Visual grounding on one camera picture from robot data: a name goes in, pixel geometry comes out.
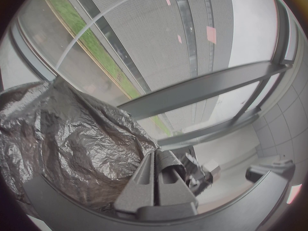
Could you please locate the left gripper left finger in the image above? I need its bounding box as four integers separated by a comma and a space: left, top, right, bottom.
114, 150, 155, 213

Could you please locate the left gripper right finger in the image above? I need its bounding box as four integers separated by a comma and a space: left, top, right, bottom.
155, 151, 200, 210

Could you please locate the window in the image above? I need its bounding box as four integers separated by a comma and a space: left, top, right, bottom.
7, 0, 300, 149

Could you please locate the black plastic bag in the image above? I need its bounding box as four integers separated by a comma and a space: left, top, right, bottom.
0, 81, 213, 212

